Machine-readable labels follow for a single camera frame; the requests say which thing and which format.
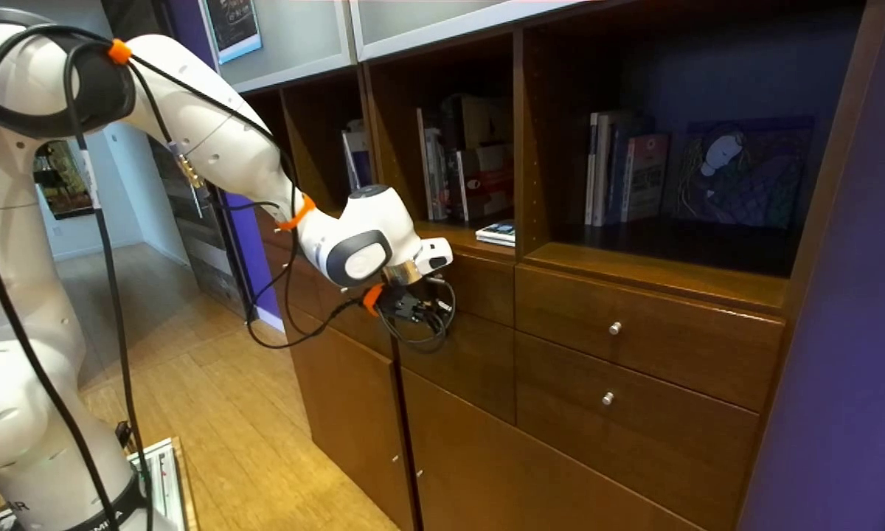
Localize white box on floor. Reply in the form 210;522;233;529
131;436;199;531

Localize small flat box on shelf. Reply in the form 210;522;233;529
476;221;517;249

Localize wooden shelf cabinet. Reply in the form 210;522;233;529
261;0;885;531

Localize framed wall picture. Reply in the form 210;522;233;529
33;141;91;221

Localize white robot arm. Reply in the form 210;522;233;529
0;7;454;531

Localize books in right shelf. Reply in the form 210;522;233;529
584;109;671;227

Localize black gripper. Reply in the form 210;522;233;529
377;277;457;348

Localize framed poster top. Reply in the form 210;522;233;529
202;0;264;65

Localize dark blue picture book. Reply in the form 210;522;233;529
663;115;815;230

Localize books in shelf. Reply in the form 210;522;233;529
340;122;374;193
417;94;513;225
584;109;671;227

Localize books in middle shelf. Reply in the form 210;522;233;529
417;94;513;225

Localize books in left shelf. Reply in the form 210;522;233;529
340;122;374;193

